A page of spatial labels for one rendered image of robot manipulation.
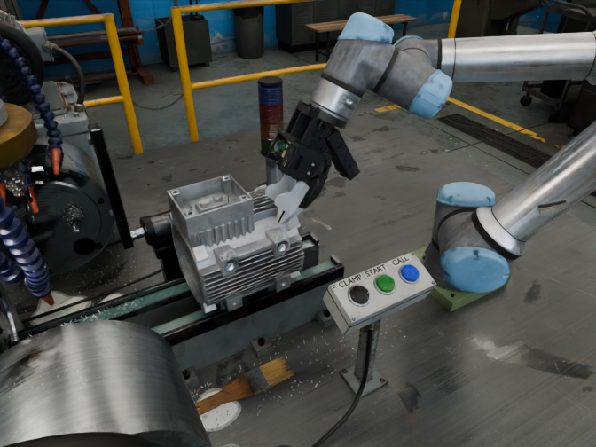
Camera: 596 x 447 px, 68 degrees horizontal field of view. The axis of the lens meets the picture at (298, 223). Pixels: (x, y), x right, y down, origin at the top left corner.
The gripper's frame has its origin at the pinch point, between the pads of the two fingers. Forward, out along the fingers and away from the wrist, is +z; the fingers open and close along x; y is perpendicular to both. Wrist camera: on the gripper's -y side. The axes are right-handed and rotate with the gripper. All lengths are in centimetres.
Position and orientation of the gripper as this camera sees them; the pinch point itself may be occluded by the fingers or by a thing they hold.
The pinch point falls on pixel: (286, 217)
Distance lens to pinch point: 80.6
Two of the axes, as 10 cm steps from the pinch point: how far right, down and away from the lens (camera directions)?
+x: 4.9, 5.1, -7.1
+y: -7.5, -1.6, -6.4
